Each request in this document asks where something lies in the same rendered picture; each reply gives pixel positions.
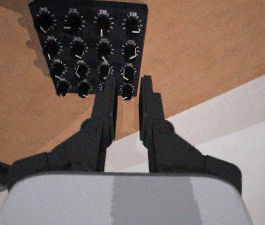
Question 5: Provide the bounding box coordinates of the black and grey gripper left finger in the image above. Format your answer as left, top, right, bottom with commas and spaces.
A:
8, 74, 118, 193

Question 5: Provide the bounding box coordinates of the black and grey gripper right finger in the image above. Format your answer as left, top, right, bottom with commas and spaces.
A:
139, 75, 242, 197

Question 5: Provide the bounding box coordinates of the black knob box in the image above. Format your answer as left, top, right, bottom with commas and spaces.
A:
29, 0, 148, 100

